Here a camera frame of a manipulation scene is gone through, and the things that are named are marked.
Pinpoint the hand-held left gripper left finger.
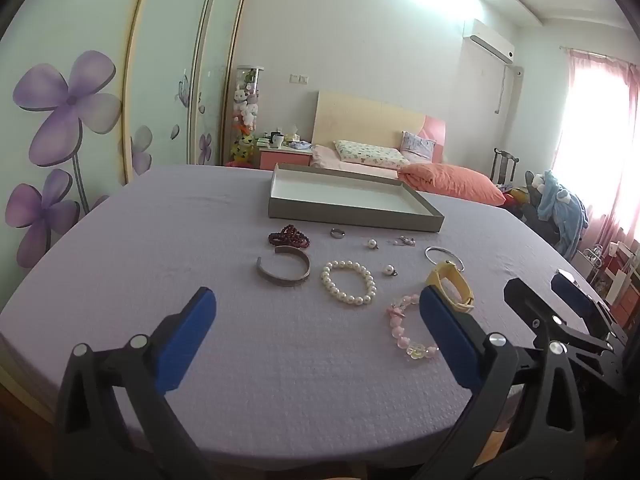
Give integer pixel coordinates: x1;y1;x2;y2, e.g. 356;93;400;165
54;286;218;480

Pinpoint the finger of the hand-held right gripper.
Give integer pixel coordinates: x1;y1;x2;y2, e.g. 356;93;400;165
551;269;623;341
503;277;591;356

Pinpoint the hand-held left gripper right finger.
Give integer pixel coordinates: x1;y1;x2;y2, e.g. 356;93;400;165
419;285;587;480

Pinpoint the yellow bracelet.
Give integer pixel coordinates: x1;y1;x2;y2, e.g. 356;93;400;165
425;259;476;314

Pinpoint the pink bead bracelet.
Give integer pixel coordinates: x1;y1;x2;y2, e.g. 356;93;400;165
386;294;441;362

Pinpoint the thin silver bangle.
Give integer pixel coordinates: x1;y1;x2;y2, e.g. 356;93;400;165
425;245;467;272

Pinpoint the silver cuff bangle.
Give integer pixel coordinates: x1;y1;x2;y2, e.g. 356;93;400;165
256;247;312;288

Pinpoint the white pearl bracelet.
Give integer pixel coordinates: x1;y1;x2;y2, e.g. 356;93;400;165
320;259;377;307

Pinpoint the dark red beaded bracelet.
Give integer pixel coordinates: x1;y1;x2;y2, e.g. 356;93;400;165
268;226;312;250

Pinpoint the grey cardboard tray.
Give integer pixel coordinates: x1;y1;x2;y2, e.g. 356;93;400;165
268;162;445;233

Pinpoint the cluttered storage rack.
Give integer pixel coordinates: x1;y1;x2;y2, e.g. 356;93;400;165
580;240;640;321

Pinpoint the blue plush garment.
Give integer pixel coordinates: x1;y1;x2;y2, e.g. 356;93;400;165
530;170;591;258

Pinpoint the purple tablecloth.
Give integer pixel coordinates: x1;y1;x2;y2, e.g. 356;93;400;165
0;162;616;471

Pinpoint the dark wooden chair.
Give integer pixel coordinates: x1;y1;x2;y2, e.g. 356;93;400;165
490;147;521;186

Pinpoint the orange duvet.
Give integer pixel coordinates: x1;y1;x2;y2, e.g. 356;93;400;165
397;162;507;206

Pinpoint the pink curtain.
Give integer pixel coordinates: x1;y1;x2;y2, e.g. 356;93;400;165
550;49;640;261

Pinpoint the purple pillow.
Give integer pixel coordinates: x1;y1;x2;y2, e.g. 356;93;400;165
400;131;437;163

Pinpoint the white floral pillow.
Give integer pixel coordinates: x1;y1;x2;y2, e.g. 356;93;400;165
334;140;410;170

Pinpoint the yellow plush toy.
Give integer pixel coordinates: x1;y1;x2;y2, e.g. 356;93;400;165
230;135;257;166

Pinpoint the pink and white nightstand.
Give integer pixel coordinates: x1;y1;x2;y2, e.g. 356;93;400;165
258;146;313;171

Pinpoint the bed with pink sheet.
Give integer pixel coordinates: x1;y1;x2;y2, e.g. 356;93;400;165
309;91;507;206

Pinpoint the clear tube of plush toys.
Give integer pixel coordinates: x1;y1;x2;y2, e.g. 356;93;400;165
231;65;265;166

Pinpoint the white air conditioner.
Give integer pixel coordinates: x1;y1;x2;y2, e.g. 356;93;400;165
462;18;516;66

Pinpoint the wardrobe with purple flowers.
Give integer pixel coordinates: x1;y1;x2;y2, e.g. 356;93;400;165
0;0;251;271

